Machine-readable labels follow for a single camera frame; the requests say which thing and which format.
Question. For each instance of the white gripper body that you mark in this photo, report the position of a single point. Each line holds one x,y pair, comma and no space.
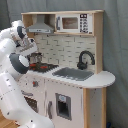
26,47

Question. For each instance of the small metal pot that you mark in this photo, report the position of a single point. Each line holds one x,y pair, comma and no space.
35,58

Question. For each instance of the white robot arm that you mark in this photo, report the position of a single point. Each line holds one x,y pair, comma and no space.
15,45

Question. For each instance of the white wooden toy kitchen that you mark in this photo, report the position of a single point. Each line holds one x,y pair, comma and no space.
88,97

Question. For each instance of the grey range hood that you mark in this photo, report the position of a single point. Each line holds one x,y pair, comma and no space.
40,26

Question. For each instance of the red left oven knob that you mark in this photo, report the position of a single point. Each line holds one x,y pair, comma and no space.
35,84

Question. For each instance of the toy oven door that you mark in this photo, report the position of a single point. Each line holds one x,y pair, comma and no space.
32,102

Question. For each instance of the toy microwave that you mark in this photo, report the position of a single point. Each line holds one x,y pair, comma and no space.
74,23

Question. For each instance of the black toy faucet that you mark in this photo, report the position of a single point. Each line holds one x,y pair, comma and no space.
83,64

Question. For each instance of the grey toy sink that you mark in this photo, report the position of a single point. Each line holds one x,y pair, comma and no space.
73,74

